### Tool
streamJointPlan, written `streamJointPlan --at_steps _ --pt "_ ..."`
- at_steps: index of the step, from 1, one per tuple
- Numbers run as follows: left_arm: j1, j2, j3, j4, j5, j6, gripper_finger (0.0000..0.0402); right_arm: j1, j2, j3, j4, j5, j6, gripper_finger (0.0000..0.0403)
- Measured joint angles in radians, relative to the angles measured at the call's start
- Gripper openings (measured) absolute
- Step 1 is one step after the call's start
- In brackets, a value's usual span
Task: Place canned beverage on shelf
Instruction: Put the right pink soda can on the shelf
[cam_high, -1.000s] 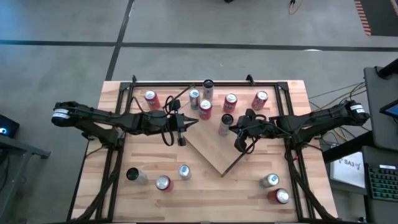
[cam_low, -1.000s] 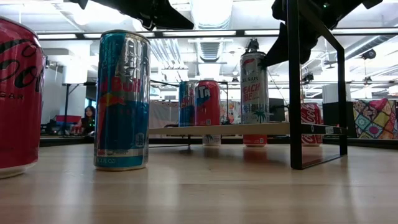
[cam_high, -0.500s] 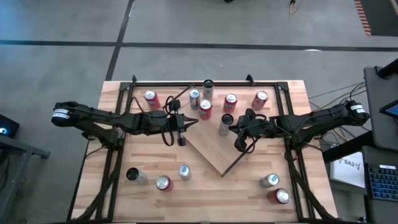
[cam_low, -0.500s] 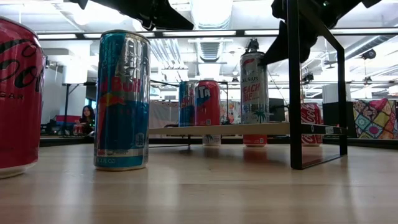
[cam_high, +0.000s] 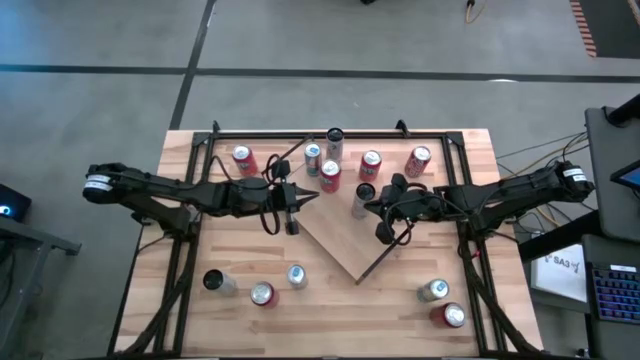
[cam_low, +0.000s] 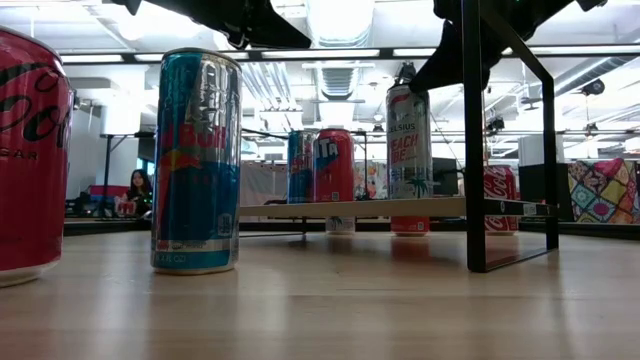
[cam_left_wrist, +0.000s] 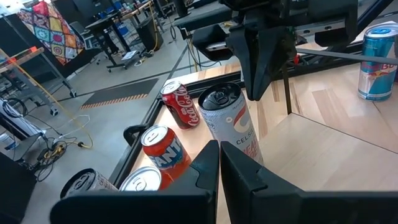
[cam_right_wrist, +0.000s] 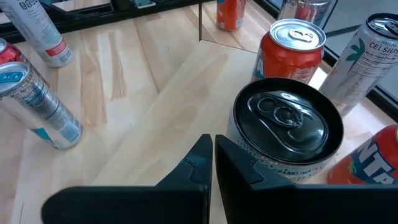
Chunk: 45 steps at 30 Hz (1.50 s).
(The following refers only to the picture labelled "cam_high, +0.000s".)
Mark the blue silver Red Bull can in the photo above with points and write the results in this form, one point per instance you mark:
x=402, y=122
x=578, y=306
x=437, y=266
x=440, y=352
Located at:
x=312, y=157
x=434, y=289
x=297, y=275

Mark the black device with blue light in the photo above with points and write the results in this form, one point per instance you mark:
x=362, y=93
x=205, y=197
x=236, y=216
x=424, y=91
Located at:
x=17, y=200

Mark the grey metal cart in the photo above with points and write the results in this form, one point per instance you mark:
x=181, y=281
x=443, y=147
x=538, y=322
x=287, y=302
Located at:
x=35, y=237

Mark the black mat with orange stripes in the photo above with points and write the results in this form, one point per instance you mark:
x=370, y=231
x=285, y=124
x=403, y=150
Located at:
x=615, y=25

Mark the grey desk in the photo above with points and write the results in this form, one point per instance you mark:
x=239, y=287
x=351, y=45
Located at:
x=607, y=200
x=610, y=340

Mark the red Coca-Cola Zero Sugar can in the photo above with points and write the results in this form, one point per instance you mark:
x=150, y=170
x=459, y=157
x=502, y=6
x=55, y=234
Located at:
x=263, y=294

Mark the grey lower desk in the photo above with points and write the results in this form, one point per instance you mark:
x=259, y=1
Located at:
x=610, y=340

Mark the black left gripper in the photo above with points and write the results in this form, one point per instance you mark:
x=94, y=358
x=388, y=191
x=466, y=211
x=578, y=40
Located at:
x=282, y=197

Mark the red Star Wars Coca-Cola can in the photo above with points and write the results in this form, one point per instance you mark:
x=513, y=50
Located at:
x=417, y=160

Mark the black support bar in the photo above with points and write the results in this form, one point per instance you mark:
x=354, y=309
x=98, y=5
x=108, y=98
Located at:
x=555, y=237

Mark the grey desk top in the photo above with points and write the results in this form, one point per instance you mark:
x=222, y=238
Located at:
x=607, y=200

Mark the orange Fanta soda can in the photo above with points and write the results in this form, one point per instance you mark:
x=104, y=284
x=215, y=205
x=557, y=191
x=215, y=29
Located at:
x=244, y=159
x=330, y=175
x=370, y=165

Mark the white SA3 sign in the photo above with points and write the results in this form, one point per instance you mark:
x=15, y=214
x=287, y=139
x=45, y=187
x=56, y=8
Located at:
x=555, y=280

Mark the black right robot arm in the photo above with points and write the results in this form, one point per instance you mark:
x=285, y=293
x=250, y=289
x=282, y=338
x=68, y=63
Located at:
x=505, y=195

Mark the backlit keyboard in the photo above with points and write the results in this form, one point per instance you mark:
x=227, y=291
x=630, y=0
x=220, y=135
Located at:
x=617, y=295

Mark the black pole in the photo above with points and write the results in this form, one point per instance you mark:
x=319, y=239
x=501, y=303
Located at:
x=627, y=111

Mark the black aluminium rig frame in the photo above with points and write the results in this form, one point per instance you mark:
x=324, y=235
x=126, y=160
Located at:
x=380, y=135

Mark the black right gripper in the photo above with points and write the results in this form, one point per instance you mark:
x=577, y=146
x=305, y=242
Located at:
x=407, y=205

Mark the white Celsius slim can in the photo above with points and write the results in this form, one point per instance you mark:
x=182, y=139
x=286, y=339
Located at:
x=335, y=147
x=217, y=281
x=360, y=207

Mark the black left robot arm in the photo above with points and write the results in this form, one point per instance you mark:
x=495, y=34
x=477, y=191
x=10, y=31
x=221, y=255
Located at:
x=160, y=187

